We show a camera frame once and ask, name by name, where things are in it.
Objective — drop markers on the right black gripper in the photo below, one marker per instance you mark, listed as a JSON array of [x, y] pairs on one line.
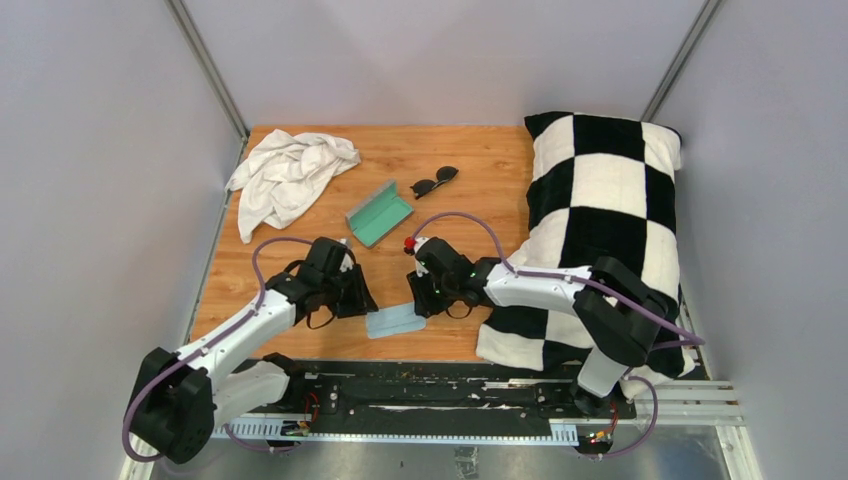
[[423, 304]]

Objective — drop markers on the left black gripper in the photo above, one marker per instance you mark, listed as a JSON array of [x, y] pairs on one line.
[[361, 301]]

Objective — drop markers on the light blue lens cloth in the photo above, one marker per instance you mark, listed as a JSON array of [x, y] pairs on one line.
[[394, 320]]

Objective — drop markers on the grey glasses case green lining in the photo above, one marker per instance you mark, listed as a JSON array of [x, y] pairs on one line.
[[378, 214]]

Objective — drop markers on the black sunglasses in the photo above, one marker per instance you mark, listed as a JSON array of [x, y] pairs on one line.
[[423, 187]]

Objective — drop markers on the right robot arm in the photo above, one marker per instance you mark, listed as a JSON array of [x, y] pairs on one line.
[[620, 313]]

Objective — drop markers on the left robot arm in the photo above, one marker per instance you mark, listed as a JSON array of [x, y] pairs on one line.
[[180, 397]]

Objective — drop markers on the white crumpled cloth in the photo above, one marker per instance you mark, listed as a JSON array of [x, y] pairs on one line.
[[284, 175]]

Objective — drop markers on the black white checkered blanket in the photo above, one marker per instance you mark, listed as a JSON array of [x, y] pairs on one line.
[[601, 187]]

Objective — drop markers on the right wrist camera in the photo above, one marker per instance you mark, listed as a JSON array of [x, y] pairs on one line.
[[412, 247]]

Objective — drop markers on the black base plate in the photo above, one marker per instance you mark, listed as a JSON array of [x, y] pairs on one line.
[[456, 399]]

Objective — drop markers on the left aluminium frame post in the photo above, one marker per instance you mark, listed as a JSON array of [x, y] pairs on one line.
[[202, 55]]

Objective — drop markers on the aluminium frame post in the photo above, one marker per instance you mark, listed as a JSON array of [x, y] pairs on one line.
[[202, 55], [701, 23]]

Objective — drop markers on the right aluminium frame post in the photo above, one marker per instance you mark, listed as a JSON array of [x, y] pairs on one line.
[[701, 23]]

